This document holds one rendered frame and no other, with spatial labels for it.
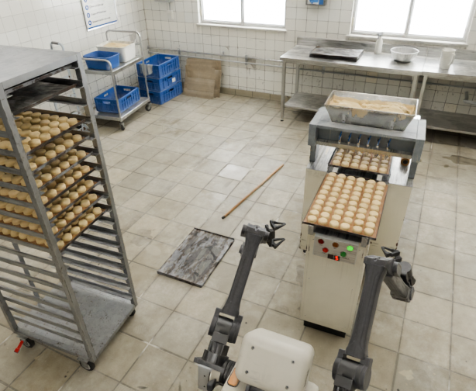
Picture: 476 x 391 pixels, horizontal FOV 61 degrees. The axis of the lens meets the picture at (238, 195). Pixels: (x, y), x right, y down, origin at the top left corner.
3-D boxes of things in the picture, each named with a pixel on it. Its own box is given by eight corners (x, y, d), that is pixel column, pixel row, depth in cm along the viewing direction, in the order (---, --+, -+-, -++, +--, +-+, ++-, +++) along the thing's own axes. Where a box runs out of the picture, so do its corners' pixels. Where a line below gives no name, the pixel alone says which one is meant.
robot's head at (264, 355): (298, 406, 114) (311, 353, 116) (229, 380, 121) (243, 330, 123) (305, 393, 127) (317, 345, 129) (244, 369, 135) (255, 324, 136)
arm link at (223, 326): (209, 344, 137) (224, 350, 137) (219, 314, 140) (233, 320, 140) (210, 343, 146) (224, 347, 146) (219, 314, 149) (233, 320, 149)
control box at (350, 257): (313, 250, 237) (315, 232, 230) (355, 261, 229) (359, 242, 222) (312, 254, 235) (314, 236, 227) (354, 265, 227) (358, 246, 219)
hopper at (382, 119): (330, 108, 292) (332, 90, 284) (413, 119, 274) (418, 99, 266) (322, 124, 270) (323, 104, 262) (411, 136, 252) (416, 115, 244)
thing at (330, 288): (321, 261, 331) (332, 165, 281) (363, 272, 320) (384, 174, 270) (297, 327, 277) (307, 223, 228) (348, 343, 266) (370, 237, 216)
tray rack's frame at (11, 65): (140, 311, 287) (82, 51, 189) (95, 373, 247) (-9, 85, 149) (67, 288, 307) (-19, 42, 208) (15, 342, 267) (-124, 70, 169)
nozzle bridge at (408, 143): (315, 148, 315) (320, 106, 296) (415, 164, 291) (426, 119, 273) (305, 167, 290) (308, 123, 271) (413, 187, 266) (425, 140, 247)
